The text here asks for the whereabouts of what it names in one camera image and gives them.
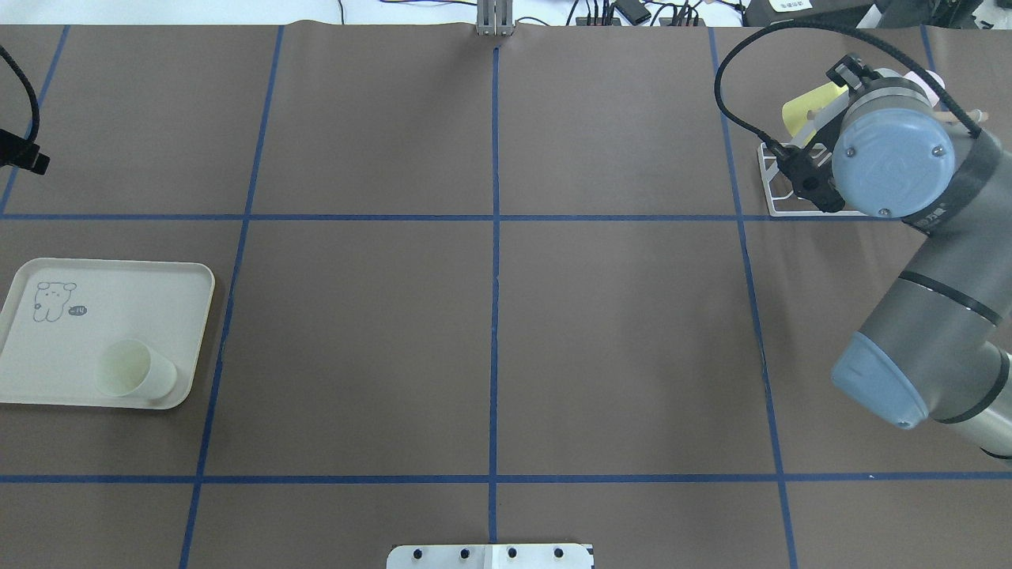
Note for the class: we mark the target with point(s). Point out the aluminium frame post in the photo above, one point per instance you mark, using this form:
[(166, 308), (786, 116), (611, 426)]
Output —
[(495, 18)]

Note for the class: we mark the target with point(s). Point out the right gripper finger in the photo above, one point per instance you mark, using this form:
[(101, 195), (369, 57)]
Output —
[(808, 180)]

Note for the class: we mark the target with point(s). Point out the yellow cup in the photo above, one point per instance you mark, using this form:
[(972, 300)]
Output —
[(797, 112)]

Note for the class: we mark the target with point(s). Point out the white wire cup rack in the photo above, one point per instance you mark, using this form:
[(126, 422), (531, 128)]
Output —
[(779, 186)]

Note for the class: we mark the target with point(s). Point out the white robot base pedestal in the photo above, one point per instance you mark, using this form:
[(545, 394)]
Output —
[(530, 555)]

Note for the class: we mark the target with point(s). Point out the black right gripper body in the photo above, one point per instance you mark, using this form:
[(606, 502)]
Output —
[(847, 73)]

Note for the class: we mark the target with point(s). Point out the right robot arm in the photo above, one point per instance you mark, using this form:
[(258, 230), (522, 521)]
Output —
[(925, 351)]

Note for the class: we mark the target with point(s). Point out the cream plastic tray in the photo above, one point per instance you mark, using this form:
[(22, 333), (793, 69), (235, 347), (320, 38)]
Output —
[(61, 313)]

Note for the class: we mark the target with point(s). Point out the pale green cup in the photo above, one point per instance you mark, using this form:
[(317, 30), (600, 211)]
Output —
[(131, 369)]

